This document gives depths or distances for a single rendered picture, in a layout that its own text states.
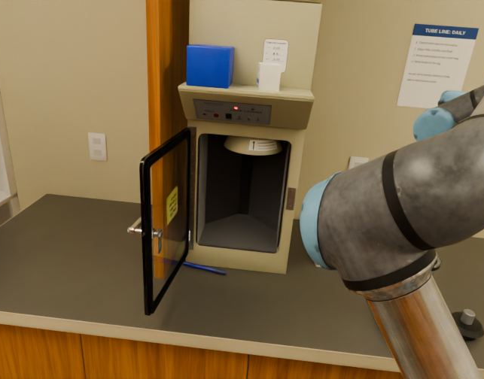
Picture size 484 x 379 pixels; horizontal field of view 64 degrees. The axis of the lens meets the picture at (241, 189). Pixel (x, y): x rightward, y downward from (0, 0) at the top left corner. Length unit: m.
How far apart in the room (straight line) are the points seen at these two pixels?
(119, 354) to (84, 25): 1.12
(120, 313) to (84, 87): 0.91
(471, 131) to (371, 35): 1.07
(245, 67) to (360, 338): 0.75
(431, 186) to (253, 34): 0.72
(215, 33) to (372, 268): 0.74
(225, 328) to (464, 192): 0.75
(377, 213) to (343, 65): 1.09
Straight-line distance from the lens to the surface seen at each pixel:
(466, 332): 1.19
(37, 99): 1.75
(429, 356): 0.52
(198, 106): 0.99
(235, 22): 1.03
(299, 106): 0.95
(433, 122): 0.80
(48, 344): 1.24
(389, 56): 1.51
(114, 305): 1.12
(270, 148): 1.11
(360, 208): 0.44
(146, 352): 1.14
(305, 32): 1.03
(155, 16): 0.98
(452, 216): 0.42
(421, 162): 0.42
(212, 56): 0.93
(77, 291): 1.20
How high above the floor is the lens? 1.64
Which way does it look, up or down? 23 degrees down
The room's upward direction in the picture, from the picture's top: 4 degrees clockwise
